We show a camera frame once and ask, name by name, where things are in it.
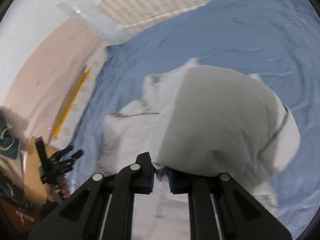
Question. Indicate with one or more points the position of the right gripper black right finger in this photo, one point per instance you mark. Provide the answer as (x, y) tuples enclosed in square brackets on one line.
[(220, 208)]

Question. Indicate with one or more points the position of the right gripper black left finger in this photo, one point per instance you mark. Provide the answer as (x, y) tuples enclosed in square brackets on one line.
[(102, 208)]

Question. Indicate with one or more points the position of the white puffer jacket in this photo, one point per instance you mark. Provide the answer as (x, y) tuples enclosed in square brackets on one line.
[(201, 120)]

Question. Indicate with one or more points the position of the person's left hand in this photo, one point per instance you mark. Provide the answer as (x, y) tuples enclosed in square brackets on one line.
[(63, 187)]

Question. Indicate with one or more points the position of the yellow mattress edge strip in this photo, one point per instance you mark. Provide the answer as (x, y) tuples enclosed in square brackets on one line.
[(68, 102)]

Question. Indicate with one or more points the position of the teal slipper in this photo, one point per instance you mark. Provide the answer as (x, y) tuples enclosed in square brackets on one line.
[(10, 145)]

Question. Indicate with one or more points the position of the blue bed sheet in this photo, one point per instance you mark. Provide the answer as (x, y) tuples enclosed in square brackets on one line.
[(277, 39)]

